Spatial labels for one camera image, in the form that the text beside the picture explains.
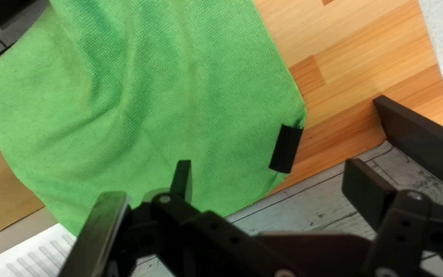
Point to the green towel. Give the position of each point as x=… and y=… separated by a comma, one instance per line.
x=130, y=102

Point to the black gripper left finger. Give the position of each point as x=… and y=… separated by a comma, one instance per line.
x=93, y=235

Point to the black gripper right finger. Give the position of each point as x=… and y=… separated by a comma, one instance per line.
x=370, y=194

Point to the black tape piece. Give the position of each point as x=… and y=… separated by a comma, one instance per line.
x=285, y=148

